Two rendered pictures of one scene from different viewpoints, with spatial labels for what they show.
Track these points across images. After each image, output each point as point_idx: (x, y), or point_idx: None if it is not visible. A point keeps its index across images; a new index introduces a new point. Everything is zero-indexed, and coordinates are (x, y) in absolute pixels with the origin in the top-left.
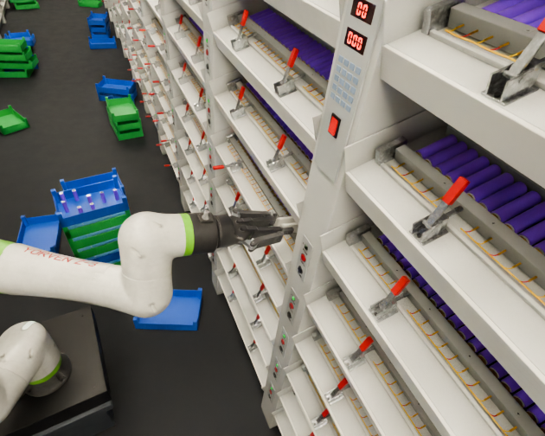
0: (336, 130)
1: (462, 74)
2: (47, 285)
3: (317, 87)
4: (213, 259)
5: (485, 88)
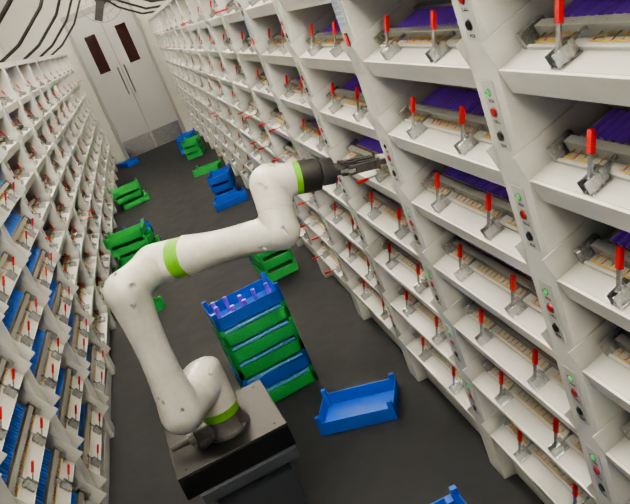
0: (348, 40)
1: None
2: (211, 245)
3: None
4: (393, 324)
5: None
